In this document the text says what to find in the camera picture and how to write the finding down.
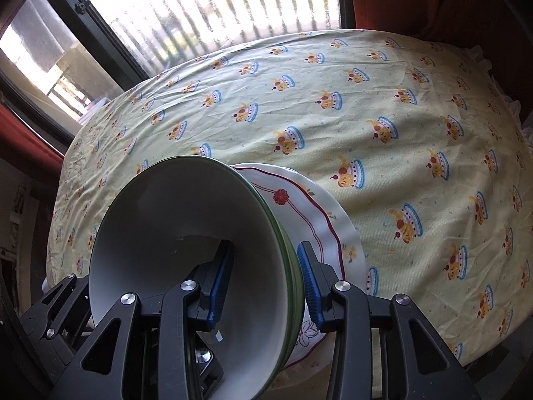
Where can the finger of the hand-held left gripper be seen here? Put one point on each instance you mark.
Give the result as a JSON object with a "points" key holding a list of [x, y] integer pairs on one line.
{"points": [[54, 312], [210, 373]]}

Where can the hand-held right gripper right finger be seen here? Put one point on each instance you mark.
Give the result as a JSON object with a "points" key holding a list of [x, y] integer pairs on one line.
{"points": [[314, 296]]}

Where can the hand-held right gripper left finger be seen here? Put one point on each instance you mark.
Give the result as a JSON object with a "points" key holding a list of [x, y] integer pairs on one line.
{"points": [[220, 287]]}

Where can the small purple trim plate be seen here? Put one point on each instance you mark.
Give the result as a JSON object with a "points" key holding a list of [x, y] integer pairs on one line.
{"points": [[308, 216]]}

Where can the ribbed white flower plate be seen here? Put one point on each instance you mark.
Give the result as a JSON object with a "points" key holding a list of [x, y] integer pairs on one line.
{"points": [[335, 216]]}

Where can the red curtain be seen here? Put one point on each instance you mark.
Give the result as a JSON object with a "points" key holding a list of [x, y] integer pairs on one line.
{"points": [[25, 133], [437, 0]]}

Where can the yellow printed tablecloth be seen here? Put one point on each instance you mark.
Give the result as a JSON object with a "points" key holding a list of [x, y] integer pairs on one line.
{"points": [[374, 91]]}

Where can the balcony railing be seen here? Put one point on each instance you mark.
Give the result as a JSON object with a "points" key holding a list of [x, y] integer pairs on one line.
{"points": [[233, 16]]}

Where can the hanging white dotted cloth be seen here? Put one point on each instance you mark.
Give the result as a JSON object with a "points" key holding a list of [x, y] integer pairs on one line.
{"points": [[37, 33]]}

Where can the dark window frame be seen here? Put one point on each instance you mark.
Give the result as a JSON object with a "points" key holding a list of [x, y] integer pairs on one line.
{"points": [[108, 29]]}

